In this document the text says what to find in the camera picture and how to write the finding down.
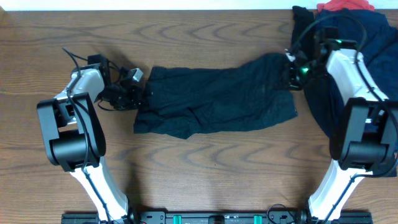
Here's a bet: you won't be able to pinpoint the black shorts with white waistband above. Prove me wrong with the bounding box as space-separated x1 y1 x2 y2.
134 53 297 139

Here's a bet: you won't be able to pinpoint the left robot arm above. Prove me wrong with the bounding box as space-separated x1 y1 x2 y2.
37 64 140 223

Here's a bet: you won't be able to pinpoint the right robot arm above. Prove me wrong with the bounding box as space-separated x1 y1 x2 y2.
287 38 397 223

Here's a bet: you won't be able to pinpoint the black garment under pile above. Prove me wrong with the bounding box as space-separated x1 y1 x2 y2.
290 5 398 178

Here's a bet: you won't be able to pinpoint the red garment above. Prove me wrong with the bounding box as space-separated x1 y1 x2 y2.
317 0 375 12

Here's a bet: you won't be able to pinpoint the navy blue garment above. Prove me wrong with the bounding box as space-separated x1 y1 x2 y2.
313 8 398 153

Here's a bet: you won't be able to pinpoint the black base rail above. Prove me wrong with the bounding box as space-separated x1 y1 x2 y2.
61 210 373 224

